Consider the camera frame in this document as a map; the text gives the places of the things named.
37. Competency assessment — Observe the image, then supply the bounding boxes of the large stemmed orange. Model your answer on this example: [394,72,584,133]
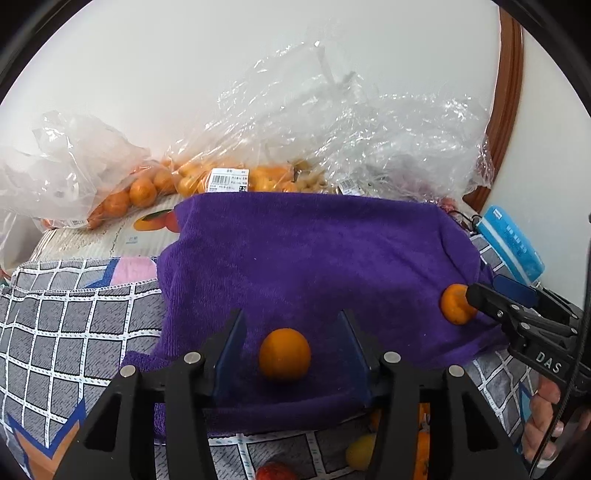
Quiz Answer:
[413,430,431,480]

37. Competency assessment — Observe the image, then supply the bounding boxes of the green yellow tomato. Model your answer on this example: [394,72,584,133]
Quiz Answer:
[346,433,377,471]

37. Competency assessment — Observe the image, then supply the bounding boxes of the red cherry tomato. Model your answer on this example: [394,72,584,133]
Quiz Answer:
[256,462,298,480]

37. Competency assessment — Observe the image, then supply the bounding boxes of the small orange tomato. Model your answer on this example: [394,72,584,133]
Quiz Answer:
[259,328,311,380]

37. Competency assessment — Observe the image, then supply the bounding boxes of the person's right hand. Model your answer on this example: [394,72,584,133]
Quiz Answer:
[522,376,561,462]

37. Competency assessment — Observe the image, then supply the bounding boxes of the blue tissue pack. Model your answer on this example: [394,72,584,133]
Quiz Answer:
[476,205,545,286]

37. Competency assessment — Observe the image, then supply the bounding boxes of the grey checked tablecloth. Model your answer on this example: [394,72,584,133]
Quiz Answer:
[1,256,538,479]

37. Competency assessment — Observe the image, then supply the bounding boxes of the purple towel tray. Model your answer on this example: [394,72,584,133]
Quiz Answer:
[124,193,506,434]

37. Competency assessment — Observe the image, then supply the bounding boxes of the printed fruit carton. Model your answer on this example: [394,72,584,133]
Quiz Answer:
[30,195,182,261]

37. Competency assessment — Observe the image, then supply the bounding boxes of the white plastic bag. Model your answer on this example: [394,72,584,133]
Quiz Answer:
[0,211,42,275]

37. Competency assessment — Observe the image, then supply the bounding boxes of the clear bag of kumquats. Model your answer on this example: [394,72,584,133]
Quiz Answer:
[166,40,363,198]

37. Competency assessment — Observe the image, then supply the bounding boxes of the bag of small oranges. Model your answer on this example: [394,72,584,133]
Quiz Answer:
[1,111,176,229]

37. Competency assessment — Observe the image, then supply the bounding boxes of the brown wooden door frame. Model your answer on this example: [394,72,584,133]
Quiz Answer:
[462,6,525,213]

